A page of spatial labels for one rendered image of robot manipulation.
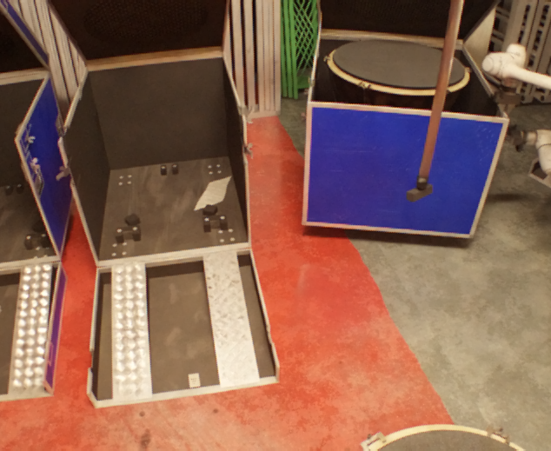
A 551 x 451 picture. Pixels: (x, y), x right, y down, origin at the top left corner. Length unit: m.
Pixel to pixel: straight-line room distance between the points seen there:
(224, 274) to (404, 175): 1.11
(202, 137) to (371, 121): 1.36
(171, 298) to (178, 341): 0.29
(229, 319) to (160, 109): 1.53
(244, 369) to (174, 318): 0.50
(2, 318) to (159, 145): 1.53
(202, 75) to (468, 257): 2.05
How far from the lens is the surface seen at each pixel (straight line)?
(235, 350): 2.40
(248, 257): 2.76
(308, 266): 2.86
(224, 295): 2.55
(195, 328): 2.54
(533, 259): 3.31
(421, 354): 2.54
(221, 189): 3.17
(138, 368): 2.42
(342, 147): 2.57
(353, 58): 3.02
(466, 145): 2.63
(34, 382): 2.58
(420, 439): 1.37
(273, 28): 4.21
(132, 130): 3.38
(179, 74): 3.20
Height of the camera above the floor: 2.00
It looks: 40 degrees down
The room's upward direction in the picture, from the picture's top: straight up
